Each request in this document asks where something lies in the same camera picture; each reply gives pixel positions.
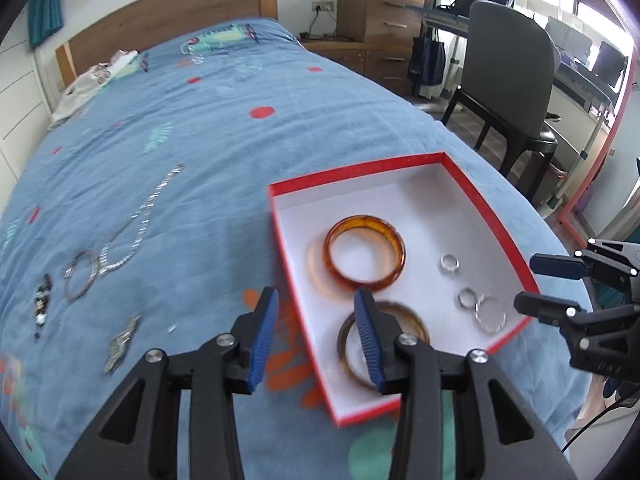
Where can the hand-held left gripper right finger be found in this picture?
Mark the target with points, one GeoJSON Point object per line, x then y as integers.
{"type": "Point", "coordinates": [370, 345]}

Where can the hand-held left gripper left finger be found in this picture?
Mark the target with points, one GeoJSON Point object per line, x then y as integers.
{"type": "Point", "coordinates": [262, 340]}

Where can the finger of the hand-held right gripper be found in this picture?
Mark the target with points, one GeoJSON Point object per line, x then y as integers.
{"type": "Point", "coordinates": [555, 265]}
{"type": "Point", "coordinates": [545, 305]}

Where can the dark brown bangle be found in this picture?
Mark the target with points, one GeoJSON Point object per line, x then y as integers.
{"type": "Point", "coordinates": [343, 350]}

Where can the amber bangle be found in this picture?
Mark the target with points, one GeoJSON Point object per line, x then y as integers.
{"type": "Point", "coordinates": [365, 221]}

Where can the red cardboard box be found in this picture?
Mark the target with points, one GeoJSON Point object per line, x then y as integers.
{"type": "Point", "coordinates": [425, 200]}

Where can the silver brooch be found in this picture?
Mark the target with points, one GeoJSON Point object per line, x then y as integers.
{"type": "Point", "coordinates": [120, 347]}

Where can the thin silver bangle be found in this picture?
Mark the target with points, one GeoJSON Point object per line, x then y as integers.
{"type": "Point", "coordinates": [95, 272]}

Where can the grey desk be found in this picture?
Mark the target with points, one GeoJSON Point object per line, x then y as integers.
{"type": "Point", "coordinates": [575, 80]}

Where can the black monitor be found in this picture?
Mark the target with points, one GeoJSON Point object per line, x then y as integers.
{"type": "Point", "coordinates": [610, 62]}

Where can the grey chair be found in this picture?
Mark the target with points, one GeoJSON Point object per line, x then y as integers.
{"type": "Point", "coordinates": [505, 60]}

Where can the blue printed blanket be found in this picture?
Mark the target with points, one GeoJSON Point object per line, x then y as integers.
{"type": "Point", "coordinates": [200, 135]}

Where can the dark blue bag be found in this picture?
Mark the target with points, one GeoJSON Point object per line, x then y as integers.
{"type": "Point", "coordinates": [427, 65]}

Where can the low wooden cabinet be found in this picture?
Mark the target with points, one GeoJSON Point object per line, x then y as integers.
{"type": "Point", "coordinates": [360, 60]}

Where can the white garment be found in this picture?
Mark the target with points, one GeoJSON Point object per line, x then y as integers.
{"type": "Point", "coordinates": [75, 100]}

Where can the wooden drawer cabinet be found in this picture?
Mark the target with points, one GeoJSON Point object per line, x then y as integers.
{"type": "Point", "coordinates": [380, 15]}

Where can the white wardrobe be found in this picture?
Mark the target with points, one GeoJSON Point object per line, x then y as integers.
{"type": "Point", "coordinates": [15, 100]}

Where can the wooden headboard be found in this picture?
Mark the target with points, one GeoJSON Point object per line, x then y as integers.
{"type": "Point", "coordinates": [175, 5]}

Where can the wall socket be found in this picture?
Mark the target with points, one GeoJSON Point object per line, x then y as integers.
{"type": "Point", "coordinates": [323, 6]}

